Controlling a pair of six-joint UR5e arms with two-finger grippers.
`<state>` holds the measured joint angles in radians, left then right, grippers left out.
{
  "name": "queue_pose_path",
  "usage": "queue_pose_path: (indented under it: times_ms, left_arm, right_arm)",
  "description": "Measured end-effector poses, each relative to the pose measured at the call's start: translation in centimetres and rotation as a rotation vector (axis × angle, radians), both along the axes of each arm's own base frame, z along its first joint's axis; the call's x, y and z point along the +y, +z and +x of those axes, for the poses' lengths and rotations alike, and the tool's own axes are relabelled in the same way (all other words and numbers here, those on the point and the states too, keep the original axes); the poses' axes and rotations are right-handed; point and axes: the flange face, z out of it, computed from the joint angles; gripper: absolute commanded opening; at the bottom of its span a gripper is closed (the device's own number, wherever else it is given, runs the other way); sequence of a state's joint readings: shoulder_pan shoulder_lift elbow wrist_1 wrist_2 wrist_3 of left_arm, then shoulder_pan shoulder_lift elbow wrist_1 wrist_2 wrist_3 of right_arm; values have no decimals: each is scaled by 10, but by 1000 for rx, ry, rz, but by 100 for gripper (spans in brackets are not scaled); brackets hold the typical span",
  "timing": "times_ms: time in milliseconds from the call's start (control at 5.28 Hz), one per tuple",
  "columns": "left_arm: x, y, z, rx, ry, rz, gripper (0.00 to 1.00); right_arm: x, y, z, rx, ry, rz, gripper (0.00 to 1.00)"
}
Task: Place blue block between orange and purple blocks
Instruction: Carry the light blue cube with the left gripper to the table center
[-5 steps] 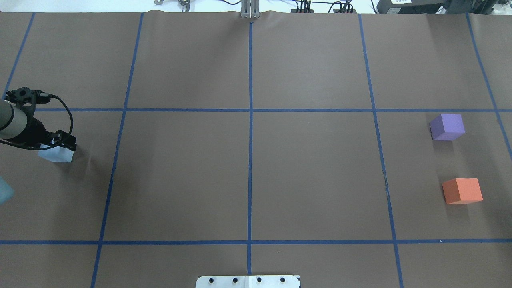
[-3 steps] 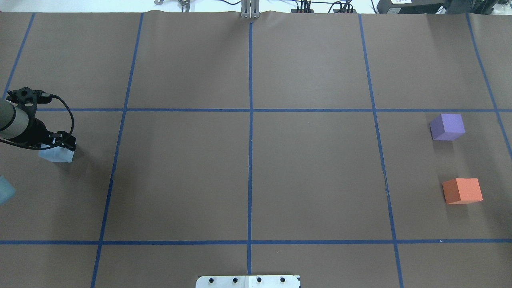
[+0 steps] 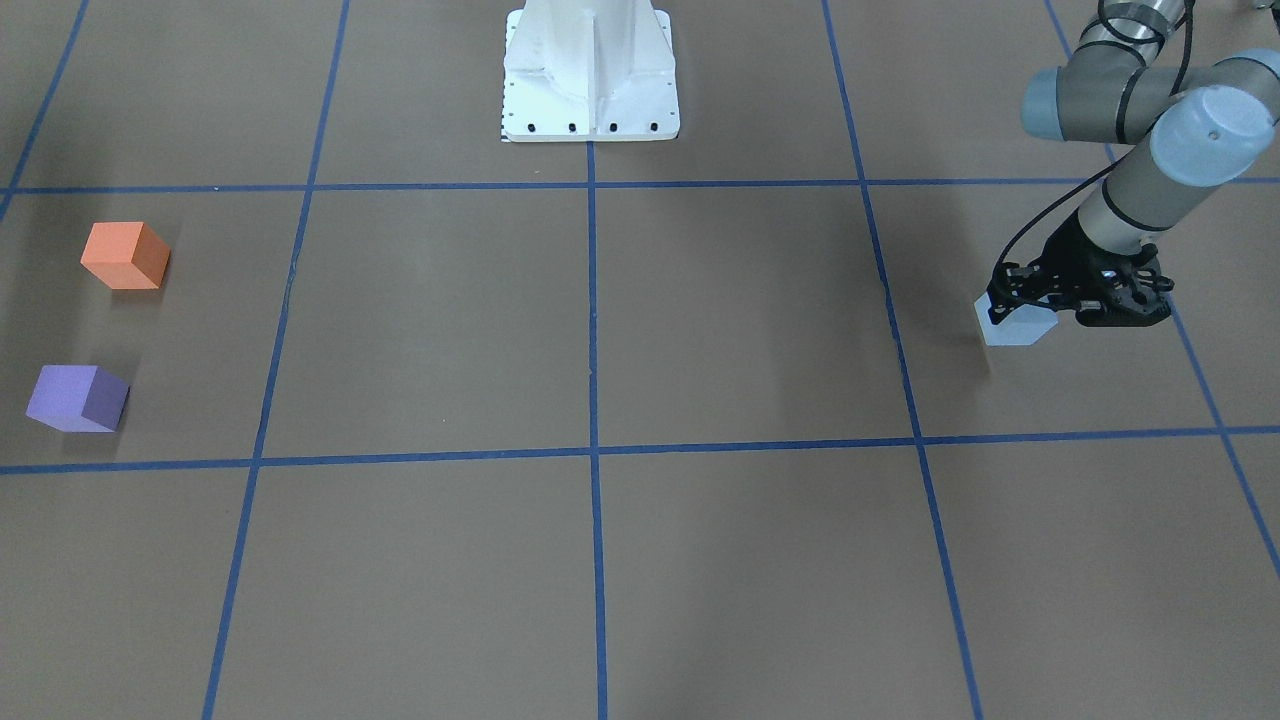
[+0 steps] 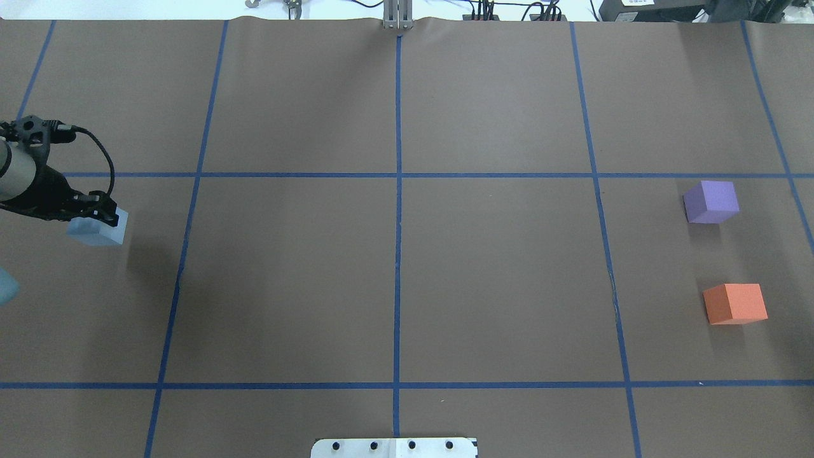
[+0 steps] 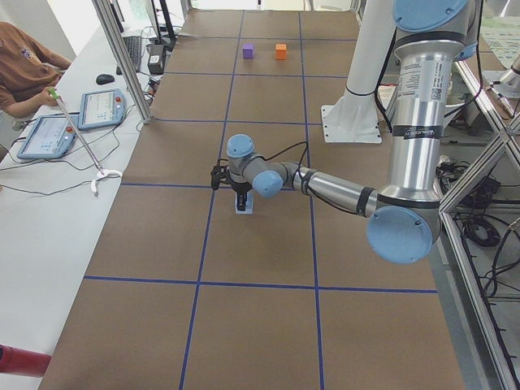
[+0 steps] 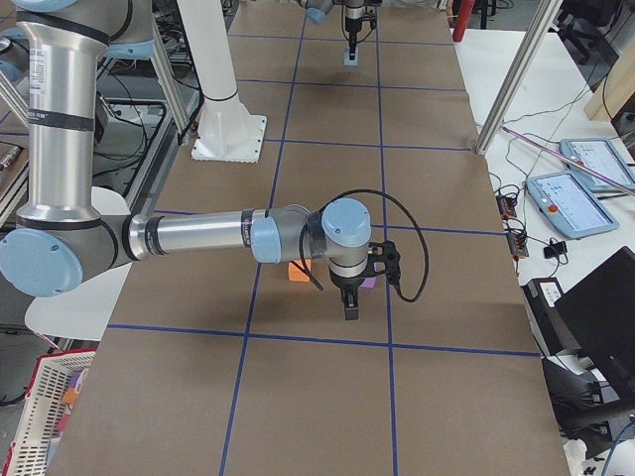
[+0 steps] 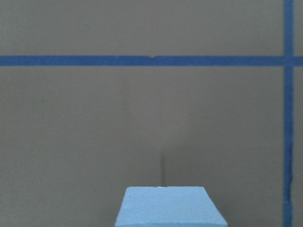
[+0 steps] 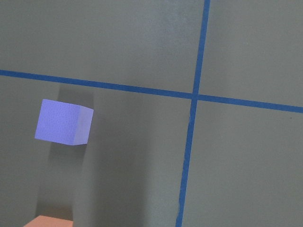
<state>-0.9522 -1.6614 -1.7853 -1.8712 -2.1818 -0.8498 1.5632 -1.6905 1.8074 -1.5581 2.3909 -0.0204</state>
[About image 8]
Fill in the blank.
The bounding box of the purple foam block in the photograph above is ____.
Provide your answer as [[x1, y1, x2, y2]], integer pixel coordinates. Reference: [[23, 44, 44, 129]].
[[35, 99, 94, 146]]

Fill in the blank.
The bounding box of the orange foam block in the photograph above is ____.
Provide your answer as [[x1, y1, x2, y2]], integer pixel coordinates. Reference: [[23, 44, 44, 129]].
[[24, 215, 73, 227]]

